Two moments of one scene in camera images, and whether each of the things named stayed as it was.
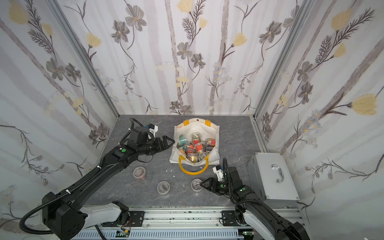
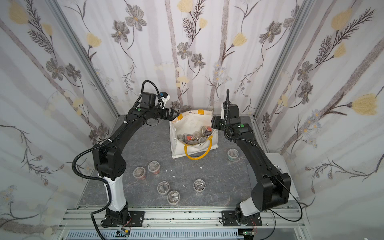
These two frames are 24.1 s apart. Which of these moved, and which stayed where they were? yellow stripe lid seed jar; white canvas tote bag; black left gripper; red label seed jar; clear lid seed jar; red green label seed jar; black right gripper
Moved: yellow stripe lid seed jar; black left gripper; white canvas tote bag; clear lid seed jar; black right gripper
Stayed: red green label seed jar; red label seed jar
